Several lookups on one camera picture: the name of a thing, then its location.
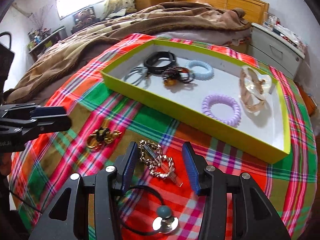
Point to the colourful plaid tablecloth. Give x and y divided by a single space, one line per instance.
104 122

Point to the orange storage box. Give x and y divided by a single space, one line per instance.
311 106

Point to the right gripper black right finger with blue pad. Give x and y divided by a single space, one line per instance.
254 216

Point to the gold chain hair clip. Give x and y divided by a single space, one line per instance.
160 165

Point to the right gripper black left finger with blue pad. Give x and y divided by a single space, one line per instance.
66 217

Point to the teddy bear picture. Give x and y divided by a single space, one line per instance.
84 18

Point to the white bedside cabinet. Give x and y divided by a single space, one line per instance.
269 48

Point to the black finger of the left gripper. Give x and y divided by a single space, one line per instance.
27 121

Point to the clear pink hair claw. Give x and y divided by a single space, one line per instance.
254 89

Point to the black elastic with bead charm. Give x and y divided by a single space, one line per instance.
150 216

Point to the brown fleece blanket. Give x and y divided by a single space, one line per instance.
62 58

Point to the green shallow cardboard box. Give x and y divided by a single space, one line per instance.
264 134

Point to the wooden headboard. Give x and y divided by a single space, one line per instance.
254 9

